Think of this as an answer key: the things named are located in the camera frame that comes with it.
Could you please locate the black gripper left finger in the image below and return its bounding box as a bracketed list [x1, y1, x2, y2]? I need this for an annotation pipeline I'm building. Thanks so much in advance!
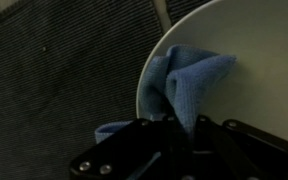
[69, 114, 192, 180]

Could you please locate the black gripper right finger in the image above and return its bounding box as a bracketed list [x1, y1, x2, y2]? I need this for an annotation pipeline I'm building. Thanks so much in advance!
[190, 114, 288, 180]

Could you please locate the large white plate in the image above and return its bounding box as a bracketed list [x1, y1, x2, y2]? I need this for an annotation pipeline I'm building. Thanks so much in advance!
[135, 0, 288, 148]

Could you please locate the large dark woven placemat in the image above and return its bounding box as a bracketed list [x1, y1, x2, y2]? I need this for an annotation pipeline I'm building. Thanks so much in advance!
[0, 0, 166, 180]

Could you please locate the blue microfiber towel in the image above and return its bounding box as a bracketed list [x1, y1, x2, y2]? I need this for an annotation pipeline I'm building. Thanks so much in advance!
[94, 44, 238, 145]

